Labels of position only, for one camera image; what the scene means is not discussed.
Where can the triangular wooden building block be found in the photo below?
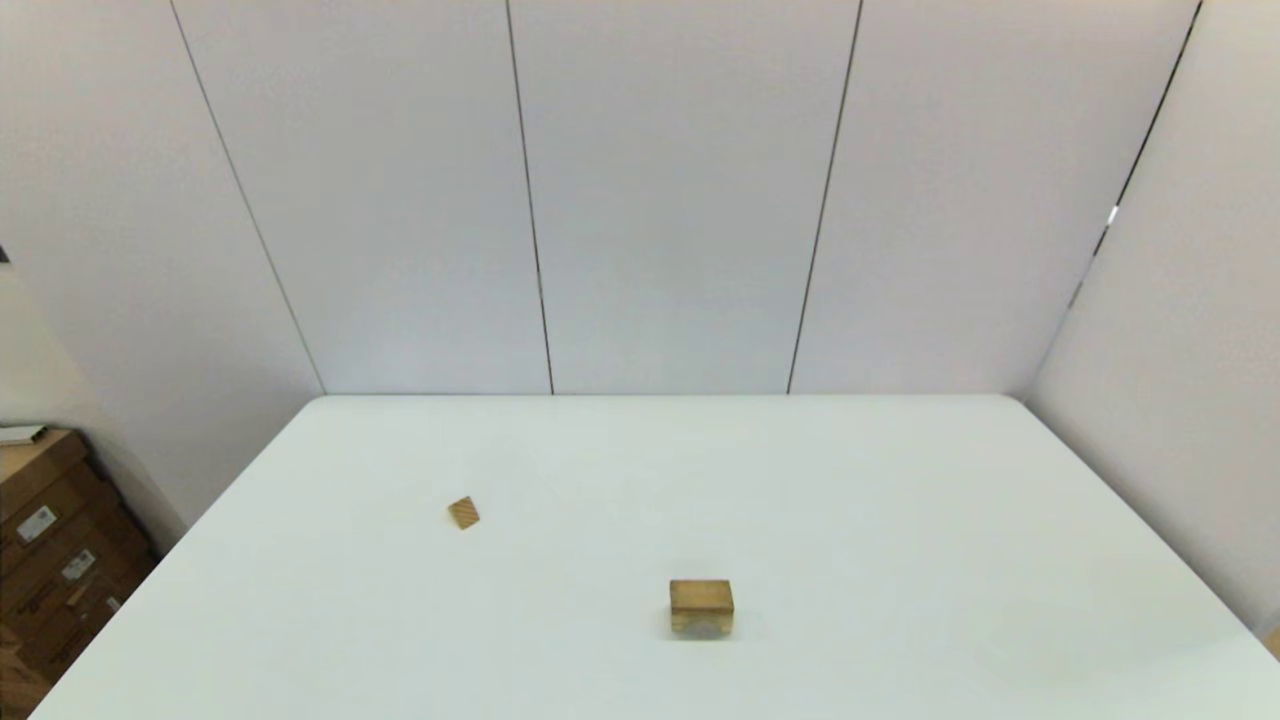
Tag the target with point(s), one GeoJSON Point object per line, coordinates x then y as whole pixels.
{"type": "Point", "coordinates": [463, 513]}

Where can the rectangular wooden building block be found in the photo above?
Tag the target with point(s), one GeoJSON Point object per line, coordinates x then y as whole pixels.
{"type": "Point", "coordinates": [701, 594]}

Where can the arched wooden building block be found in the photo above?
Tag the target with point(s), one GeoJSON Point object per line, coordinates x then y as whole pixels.
{"type": "Point", "coordinates": [702, 625]}

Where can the labelled brown cardboard box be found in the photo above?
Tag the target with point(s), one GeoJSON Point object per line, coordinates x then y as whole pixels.
{"type": "Point", "coordinates": [60, 585]}
{"type": "Point", "coordinates": [40, 480]}
{"type": "Point", "coordinates": [85, 625]}

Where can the white flat object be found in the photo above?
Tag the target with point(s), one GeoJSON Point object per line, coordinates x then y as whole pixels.
{"type": "Point", "coordinates": [20, 435]}

